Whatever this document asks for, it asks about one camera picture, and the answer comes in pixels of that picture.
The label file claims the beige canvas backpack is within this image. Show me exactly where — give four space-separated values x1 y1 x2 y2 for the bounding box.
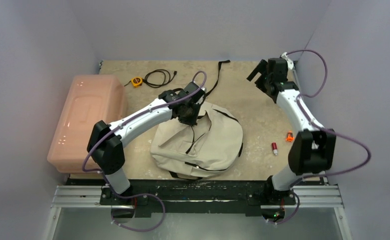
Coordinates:
150 102 243 180

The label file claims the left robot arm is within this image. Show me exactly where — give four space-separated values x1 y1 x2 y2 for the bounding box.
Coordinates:
84 81 206 205

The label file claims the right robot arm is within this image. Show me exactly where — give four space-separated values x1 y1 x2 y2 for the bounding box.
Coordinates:
247 57 336 204

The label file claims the orange small clip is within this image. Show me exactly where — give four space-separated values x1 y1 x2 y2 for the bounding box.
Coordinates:
285 131 295 143

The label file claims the yellow tape measure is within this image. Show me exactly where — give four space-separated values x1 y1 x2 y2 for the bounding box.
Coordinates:
131 77 143 88

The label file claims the red marker pen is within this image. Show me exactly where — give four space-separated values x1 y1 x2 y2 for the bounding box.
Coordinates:
271 142 278 156

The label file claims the pink plastic storage box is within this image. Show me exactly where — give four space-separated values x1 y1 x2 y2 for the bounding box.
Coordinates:
47 74 128 174

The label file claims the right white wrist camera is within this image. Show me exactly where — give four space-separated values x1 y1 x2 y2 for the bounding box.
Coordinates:
280 52 295 71

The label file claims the black coiled cable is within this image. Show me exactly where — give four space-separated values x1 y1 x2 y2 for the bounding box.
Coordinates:
143 69 178 89

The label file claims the black table front rail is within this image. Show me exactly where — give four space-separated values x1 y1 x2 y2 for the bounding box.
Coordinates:
100 179 296 220

